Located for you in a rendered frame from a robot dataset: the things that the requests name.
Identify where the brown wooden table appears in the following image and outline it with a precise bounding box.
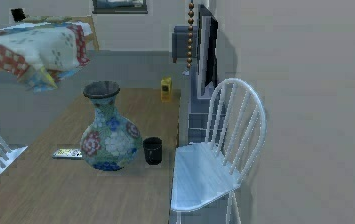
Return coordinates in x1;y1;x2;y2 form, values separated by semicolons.
0;87;182;224

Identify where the blue-grey armchair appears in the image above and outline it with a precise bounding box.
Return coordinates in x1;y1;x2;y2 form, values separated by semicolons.
171;25;199;64

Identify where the black television set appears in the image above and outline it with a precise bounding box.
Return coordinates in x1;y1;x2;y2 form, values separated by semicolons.
197;3;219;99

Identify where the small black box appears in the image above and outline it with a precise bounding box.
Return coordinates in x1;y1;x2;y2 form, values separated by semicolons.
10;7;27;23

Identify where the brown beaded floor lamp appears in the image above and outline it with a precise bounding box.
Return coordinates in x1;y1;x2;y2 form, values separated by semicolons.
182;0;196;76

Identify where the floral patterned vase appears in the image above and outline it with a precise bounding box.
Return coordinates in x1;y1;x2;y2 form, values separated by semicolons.
80;80;143;172

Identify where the bed with patterned quilt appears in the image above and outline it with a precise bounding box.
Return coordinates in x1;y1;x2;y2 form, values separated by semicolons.
0;15;100;93

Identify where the yellow box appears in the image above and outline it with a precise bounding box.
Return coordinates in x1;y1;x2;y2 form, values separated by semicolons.
160;77;173;103

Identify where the grey remote control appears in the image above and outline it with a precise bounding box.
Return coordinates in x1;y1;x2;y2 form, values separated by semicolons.
52;148;84;160

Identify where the blue-grey television stand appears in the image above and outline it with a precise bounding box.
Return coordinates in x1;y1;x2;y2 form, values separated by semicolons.
186;64;227;145

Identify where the black mug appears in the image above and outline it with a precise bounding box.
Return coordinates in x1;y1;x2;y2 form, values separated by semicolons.
142;136;164;166

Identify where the dark framed wall picture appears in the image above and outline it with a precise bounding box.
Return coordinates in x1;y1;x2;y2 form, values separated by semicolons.
91;0;149;15

